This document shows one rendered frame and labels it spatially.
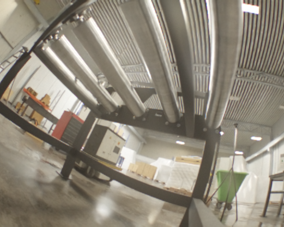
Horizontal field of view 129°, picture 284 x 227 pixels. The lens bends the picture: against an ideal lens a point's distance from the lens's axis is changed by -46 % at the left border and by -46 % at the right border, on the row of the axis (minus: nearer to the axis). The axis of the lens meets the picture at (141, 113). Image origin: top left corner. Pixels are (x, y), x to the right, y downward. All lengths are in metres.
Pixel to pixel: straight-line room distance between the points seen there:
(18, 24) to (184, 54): 11.55
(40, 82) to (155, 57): 10.62
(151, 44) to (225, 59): 0.27
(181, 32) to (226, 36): 0.15
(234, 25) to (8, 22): 11.73
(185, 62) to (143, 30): 0.18
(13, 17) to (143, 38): 11.64
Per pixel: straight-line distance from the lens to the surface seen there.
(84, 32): 0.63
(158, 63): 0.53
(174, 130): 0.97
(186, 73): 0.45
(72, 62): 0.90
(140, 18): 0.45
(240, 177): 3.14
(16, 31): 11.41
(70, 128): 3.00
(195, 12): 8.29
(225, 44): 0.44
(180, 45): 0.39
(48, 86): 11.14
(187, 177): 4.13
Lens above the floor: 0.41
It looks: 24 degrees up
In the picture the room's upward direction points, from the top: 23 degrees clockwise
